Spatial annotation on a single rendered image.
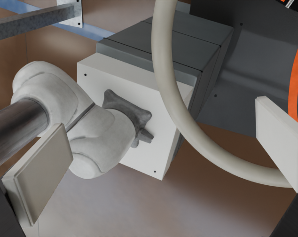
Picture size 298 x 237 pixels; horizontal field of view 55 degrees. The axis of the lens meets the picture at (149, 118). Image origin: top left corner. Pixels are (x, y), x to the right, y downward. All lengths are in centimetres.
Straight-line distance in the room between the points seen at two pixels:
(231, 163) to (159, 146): 57
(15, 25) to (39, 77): 93
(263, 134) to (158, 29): 27
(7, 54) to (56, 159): 256
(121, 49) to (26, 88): 40
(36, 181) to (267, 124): 13
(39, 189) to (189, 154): 202
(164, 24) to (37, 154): 30
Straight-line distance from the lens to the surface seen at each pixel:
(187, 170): 226
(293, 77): 177
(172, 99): 44
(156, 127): 99
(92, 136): 83
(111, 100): 98
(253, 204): 233
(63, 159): 20
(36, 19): 186
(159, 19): 42
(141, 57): 103
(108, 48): 108
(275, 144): 17
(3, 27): 170
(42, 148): 17
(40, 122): 75
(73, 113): 83
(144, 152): 108
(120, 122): 90
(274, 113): 17
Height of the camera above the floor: 168
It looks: 53 degrees down
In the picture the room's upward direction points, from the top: 140 degrees counter-clockwise
